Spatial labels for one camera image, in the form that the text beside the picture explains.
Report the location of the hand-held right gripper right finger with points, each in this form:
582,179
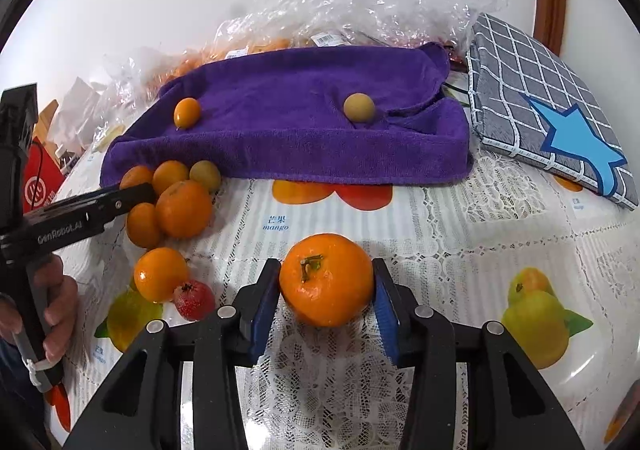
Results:
385,315

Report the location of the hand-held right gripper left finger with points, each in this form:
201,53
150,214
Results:
267,310

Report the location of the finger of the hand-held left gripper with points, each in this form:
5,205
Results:
130,200

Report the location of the small orange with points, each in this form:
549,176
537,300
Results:
187,113
135,176
170,174
142,227
161,274

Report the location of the large orange with stem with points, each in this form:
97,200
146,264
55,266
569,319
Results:
325,285

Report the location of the small red hawthorn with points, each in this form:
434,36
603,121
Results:
194,301

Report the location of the yellow-green plum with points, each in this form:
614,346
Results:
359,108
207,174

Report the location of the person's left hand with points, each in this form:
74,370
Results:
60,310

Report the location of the red paper bag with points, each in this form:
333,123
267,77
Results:
45,173

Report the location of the printed lace tablecloth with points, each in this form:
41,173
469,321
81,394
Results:
450,255

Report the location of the white plastic bag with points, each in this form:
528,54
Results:
75,100

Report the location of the small clear plastic bag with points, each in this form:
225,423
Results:
125,80

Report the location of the clear bag of oranges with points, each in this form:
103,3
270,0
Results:
200,61

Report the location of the purple towel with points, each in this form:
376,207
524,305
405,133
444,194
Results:
300,140

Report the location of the clear bag of red hawthorns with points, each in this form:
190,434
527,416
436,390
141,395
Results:
452,58

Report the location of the grey checked cushion blue star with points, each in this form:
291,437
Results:
525,80

